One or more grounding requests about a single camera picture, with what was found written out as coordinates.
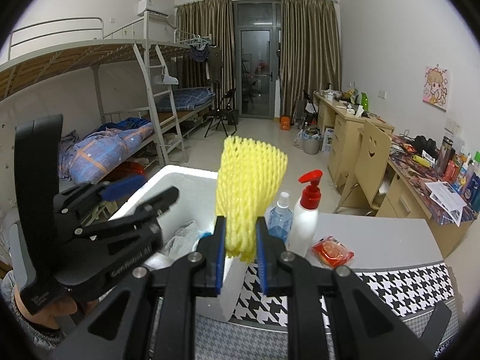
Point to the black folding chair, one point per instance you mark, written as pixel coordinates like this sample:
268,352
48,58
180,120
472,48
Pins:
223,114

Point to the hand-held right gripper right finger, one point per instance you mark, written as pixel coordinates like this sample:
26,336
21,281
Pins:
264,258

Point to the wooden desk with drawers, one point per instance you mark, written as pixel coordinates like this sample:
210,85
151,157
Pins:
345,135

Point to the blue mattress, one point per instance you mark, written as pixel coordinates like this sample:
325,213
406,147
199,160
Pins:
187,99

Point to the wooden smiley chair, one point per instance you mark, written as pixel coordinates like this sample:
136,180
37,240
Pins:
371,153

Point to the white pump bottle red cap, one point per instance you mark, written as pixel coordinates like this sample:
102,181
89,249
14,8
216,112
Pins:
305,225

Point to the white metal bunk bed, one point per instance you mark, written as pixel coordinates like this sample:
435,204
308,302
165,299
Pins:
56,56
187,41

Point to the metal bucket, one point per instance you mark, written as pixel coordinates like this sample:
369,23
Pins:
312,141

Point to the white air conditioner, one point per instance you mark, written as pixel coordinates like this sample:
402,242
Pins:
152,7

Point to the cartoon wall poster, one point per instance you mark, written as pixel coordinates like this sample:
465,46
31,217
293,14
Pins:
435,88

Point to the red bag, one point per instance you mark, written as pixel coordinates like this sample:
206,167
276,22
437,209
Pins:
129,168

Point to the orange box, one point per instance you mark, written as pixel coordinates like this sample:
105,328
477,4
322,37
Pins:
286,123

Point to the red snack packet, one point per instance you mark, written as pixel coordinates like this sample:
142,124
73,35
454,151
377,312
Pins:
332,252

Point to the white bunk bed ladder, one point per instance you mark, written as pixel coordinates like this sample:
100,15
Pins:
165,120

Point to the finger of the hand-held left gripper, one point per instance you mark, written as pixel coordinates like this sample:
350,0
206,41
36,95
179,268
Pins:
120,189
157,204

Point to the small white wall outlet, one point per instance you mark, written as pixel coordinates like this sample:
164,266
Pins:
381,94

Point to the white foam box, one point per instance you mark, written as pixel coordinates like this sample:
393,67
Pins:
168,180

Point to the yellow packet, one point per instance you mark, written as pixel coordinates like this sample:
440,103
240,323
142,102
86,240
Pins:
422,160

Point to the wooden desk with printed cover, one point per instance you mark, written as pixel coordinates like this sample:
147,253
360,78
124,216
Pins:
408,202

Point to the group of toiletry bottles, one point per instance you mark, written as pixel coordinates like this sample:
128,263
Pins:
463,176

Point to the blue plaid quilt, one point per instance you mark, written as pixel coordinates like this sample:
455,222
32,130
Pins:
105,150

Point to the person's left hand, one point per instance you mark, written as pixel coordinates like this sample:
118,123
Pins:
50,309

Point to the blue spray bottle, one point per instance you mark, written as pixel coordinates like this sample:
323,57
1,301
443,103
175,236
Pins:
279,221

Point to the white hanging pouch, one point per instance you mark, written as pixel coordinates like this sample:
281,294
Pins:
167,78

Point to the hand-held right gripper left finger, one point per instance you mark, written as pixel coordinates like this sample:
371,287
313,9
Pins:
221,251

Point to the printed papers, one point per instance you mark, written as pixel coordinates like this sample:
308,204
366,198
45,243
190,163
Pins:
448,198

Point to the green plastic holder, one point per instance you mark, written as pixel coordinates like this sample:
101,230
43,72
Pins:
364,100

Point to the glass balcony door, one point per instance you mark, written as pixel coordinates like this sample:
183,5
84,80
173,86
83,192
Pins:
257,63

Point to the white wall socket above desk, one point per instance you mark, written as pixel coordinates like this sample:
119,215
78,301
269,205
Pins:
452,125

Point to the person's left forearm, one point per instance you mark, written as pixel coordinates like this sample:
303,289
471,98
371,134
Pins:
33,335

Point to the yellow foam net sleeve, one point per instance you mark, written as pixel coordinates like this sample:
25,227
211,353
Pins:
247,180

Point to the hanging dark clothes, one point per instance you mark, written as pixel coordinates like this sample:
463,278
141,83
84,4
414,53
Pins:
198,53

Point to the brown curtain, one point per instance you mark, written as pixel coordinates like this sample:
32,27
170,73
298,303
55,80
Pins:
202,18
311,52

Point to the houndstooth tablecloth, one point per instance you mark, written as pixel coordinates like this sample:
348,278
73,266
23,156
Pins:
393,288

